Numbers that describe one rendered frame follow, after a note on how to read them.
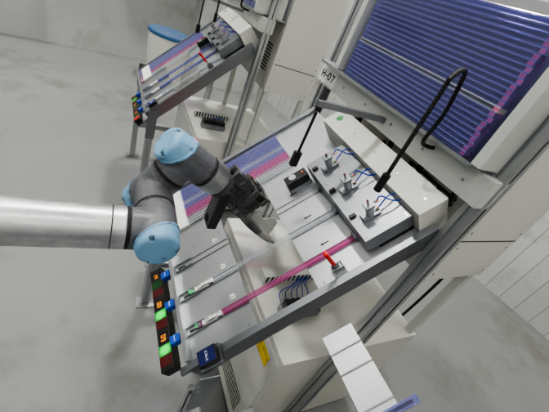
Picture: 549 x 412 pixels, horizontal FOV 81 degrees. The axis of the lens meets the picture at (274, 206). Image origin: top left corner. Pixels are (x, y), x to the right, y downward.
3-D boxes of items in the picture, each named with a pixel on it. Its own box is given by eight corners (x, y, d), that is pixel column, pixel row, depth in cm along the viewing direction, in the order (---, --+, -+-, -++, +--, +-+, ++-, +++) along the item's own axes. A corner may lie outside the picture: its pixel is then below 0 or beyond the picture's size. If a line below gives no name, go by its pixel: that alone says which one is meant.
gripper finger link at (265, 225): (288, 235, 77) (263, 206, 75) (270, 249, 78) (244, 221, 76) (288, 230, 80) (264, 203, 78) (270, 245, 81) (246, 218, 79)
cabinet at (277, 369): (229, 439, 134) (282, 365, 100) (197, 299, 181) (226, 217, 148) (345, 400, 166) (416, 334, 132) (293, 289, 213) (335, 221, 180)
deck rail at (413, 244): (200, 375, 84) (187, 370, 79) (199, 368, 85) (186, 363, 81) (438, 241, 82) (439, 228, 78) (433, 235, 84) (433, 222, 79)
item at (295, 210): (323, 297, 84) (319, 289, 80) (249, 161, 129) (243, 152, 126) (433, 235, 84) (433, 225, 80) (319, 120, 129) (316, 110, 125)
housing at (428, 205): (419, 245, 85) (418, 215, 74) (332, 149, 118) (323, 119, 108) (446, 230, 84) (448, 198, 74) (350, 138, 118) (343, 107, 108)
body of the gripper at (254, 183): (271, 203, 76) (240, 176, 68) (244, 225, 78) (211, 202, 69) (261, 184, 81) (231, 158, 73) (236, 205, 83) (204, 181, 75)
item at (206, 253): (198, 364, 83) (191, 360, 81) (167, 203, 128) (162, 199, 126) (261, 328, 83) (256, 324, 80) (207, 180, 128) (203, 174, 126)
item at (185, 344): (198, 368, 85) (184, 362, 80) (168, 208, 130) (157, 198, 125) (203, 366, 85) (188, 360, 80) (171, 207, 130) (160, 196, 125)
